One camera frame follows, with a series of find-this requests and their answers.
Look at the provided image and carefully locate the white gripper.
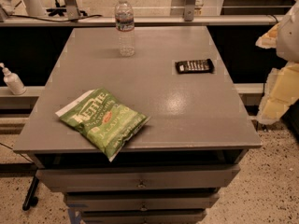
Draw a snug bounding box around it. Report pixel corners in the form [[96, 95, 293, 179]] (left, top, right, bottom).
[[255, 1, 299, 124]]

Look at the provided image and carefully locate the clear plastic water bottle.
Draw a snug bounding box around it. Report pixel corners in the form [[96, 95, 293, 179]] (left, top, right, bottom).
[[114, 0, 135, 57]]

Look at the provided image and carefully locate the white pump dispenser bottle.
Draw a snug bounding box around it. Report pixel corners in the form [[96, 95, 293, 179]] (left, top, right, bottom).
[[0, 63, 26, 95]]

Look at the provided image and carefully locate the dark chocolate bar wrapper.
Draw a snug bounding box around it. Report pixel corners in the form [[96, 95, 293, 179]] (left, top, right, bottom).
[[175, 59, 214, 74]]

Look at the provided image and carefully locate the grey drawer cabinet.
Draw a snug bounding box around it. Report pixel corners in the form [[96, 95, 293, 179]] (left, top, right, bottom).
[[15, 26, 261, 224]]

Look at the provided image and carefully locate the green kettle chips bag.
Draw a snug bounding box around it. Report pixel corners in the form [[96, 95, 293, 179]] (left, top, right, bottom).
[[56, 88, 149, 161]]

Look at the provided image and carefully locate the black cable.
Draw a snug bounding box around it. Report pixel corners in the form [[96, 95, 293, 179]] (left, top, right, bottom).
[[10, 13, 104, 23]]

